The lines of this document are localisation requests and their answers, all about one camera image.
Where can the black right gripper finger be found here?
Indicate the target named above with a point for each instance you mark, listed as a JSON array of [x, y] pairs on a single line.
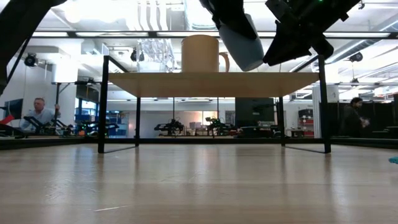
[[323, 48], [286, 49]]

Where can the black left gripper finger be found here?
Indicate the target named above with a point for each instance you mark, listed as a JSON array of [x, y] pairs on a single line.
[[230, 15]]

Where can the small blue cup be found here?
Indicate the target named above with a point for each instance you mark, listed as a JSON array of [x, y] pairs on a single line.
[[245, 53]]

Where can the white mug orange inside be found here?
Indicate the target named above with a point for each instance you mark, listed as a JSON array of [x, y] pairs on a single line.
[[199, 53]]

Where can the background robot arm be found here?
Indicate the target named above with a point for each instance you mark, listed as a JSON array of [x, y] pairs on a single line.
[[37, 123], [99, 127], [171, 127], [217, 124]]

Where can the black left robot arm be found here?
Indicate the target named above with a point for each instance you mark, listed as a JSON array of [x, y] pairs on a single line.
[[18, 25]]

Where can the wooden shelf black legs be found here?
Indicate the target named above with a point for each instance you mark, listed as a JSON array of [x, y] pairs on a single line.
[[211, 84]]

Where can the large black screen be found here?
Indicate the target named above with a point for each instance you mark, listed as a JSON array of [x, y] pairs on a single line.
[[255, 112]]

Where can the red storage rack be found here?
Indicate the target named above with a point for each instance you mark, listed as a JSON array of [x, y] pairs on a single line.
[[306, 123]]

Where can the person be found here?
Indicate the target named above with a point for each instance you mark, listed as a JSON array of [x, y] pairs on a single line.
[[349, 121], [40, 115]]

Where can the black room partition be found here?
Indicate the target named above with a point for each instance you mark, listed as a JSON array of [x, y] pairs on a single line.
[[382, 118]]

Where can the teal cloth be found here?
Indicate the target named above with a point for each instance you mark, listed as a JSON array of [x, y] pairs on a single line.
[[394, 160]]

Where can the dark computer monitor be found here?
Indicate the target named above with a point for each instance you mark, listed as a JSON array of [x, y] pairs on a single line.
[[14, 109]]

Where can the red object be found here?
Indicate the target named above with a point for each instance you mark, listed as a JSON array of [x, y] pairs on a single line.
[[6, 119]]

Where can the black ceiling camera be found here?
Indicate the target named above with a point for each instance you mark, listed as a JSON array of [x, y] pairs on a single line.
[[133, 56], [30, 60], [356, 57]]

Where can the black overhead frame bar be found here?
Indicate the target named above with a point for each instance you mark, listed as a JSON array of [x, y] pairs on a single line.
[[124, 34]]

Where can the black table frame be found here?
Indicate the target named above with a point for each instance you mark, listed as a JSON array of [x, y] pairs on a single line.
[[199, 140]]

